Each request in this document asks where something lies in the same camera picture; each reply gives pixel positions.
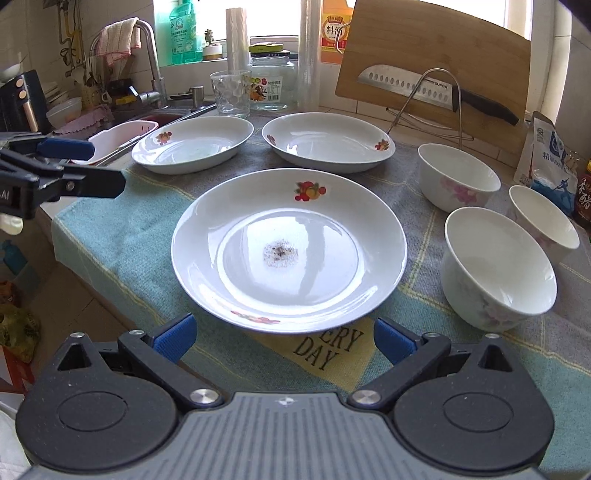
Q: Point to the clear cling film roll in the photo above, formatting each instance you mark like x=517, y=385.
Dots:
x=309, y=55

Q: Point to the small potted plant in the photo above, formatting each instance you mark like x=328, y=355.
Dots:
x=212, y=46

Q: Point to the plain white bowl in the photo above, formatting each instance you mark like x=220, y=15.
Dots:
x=64, y=110

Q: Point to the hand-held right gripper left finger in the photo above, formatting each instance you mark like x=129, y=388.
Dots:
x=175, y=335

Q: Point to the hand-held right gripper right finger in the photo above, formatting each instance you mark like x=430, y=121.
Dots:
x=392, y=340

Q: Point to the steel sink soap dispenser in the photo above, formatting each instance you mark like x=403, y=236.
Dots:
x=198, y=96

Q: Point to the white blue salt bag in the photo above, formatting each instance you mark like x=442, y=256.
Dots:
x=545, y=157

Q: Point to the glass jar with lid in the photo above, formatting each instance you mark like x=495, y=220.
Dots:
x=272, y=78

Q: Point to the kitchen window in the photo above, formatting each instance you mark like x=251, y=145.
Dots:
x=277, y=18

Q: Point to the steel kitchen faucet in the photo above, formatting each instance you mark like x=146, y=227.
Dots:
x=154, y=64

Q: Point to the checked kitchen towel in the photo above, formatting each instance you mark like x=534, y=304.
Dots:
x=115, y=230

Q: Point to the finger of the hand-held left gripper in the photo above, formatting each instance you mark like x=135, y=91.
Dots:
x=67, y=148
x=94, y=183

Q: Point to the green plastic bag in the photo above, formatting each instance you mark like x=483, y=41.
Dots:
x=16, y=330

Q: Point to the white fruit-print plate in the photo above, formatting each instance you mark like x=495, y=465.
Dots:
x=286, y=277
x=328, y=143
x=194, y=147

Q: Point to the dark vinegar bottle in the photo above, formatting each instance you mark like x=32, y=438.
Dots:
x=584, y=194

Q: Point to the pink white dishcloth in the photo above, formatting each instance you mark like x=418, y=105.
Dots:
x=119, y=41

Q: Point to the clear glass cup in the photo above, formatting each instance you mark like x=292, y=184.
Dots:
x=231, y=92

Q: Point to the wooden cutting board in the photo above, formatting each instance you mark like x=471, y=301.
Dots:
x=415, y=37

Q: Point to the pink rag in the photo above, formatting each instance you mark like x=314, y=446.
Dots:
x=87, y=122

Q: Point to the orange-label cooking wine bottle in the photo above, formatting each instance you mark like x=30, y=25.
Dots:
x=333, y=32

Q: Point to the white floral bowl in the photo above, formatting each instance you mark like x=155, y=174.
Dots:
x=457, y=180

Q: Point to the small white cup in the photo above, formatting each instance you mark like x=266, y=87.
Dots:
x=547, y=221

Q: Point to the green dish soap bottle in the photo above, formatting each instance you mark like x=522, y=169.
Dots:
x=184, y=37

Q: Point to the white plastic bag roll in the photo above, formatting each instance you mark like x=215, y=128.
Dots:
x=237, y=37

